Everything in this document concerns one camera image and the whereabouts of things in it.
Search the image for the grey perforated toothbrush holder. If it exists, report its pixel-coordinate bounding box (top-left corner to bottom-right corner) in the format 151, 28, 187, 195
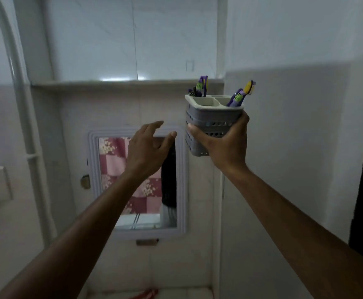
185, 94, 244, 157

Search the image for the white framed wall mirror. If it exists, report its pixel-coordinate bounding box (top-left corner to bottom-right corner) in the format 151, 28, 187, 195
87, 126, 189, 239

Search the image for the person's left forearm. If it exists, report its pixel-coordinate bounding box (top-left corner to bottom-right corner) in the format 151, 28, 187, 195
0, 170, 158, 299

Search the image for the person's right hand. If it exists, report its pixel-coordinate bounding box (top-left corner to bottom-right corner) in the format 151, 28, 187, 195
187, 110, 250, 175

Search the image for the stone wall shelf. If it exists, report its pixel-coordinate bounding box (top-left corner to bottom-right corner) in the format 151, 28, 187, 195
30, 78, 225, 89

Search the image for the person's right forearm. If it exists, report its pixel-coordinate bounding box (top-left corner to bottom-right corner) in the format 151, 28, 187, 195
221, 163, 363, 299

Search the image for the person's left hand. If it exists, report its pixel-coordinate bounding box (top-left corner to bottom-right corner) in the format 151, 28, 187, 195
124, 121, 177, 181

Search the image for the yellow purple toothbrush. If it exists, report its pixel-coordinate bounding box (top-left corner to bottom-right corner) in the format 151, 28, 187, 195
239, 80, 257, 97

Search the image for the purple toothbrush with green bristles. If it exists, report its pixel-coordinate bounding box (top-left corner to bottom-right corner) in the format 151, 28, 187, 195
226, 88, 245, 107

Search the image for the white wall pipe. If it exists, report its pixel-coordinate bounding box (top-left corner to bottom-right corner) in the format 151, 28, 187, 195
0, 0, 58, 248

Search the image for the purple green bristle toothbrush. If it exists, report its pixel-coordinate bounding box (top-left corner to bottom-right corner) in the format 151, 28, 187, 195
196, 75, 209, 97

